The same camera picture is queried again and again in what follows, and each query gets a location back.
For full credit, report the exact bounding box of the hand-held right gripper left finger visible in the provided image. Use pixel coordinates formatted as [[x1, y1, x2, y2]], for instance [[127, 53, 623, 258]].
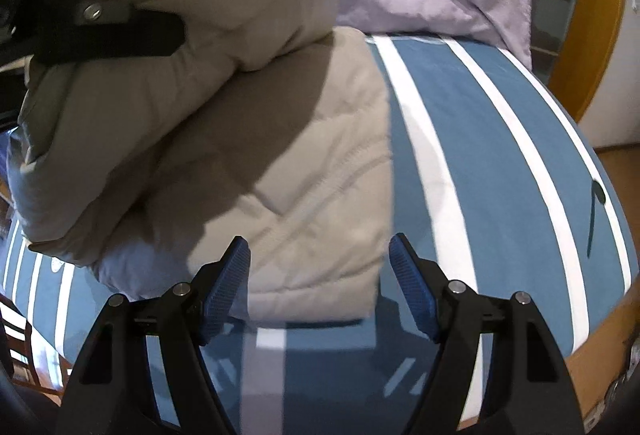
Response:
[[54, 235, 251, 435]]

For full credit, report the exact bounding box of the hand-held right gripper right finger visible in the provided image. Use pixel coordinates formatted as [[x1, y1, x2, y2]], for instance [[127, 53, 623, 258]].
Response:
[[389, 232, 586, 435]]

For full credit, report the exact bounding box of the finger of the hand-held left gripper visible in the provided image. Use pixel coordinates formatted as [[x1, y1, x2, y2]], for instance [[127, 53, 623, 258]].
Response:
[[34, 3, 187, 66]]

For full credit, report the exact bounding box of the beige puffer jacket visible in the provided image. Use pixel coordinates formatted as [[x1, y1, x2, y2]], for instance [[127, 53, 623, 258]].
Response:
[[10, 0, 396, 323]]

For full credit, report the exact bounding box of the blue white striped bed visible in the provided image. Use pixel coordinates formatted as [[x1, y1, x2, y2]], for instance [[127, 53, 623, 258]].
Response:
[[0, 32, 640, 435]]

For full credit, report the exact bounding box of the dark wooden chair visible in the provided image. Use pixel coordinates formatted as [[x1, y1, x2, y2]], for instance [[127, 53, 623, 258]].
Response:
[[0, 300, 68, 398]]

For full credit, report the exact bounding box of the orange wooden door frame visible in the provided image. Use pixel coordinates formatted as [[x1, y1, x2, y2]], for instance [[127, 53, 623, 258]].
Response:
[[550, 0, 628, 126]]

